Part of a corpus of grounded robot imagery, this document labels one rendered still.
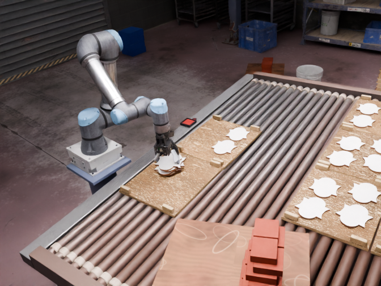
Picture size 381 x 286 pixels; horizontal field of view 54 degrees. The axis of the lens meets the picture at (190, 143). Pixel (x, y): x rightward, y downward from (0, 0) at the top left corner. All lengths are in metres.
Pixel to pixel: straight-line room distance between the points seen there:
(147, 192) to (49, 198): 1.86
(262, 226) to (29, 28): 5.77
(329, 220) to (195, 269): 0.63
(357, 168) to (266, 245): 1.04
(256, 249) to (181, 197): 0.80
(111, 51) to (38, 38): 4.69
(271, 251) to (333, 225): 0.67
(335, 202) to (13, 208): 2.71
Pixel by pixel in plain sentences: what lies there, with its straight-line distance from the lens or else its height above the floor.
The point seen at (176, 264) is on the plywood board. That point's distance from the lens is 1.37.
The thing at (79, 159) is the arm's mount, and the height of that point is 0.94.
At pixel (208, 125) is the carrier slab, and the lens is 2.30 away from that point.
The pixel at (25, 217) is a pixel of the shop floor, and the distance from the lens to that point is 3.48.
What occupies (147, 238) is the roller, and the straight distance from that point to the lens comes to 1.64.
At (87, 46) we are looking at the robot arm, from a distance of 1.87.
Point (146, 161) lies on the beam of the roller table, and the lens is 2.08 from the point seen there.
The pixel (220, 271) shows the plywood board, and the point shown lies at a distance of 1.33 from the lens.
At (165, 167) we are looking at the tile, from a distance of 1.87.
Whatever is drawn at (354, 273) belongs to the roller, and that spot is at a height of 0.92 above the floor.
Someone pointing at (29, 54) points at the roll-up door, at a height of 0.30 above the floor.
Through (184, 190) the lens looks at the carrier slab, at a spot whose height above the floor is 0.94.
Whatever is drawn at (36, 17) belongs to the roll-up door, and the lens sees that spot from 6.55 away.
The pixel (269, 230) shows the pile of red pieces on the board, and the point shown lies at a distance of 1.09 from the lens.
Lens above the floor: 2.09
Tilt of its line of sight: 33 degrees down
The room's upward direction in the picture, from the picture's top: 6 degrees counter-clockwise
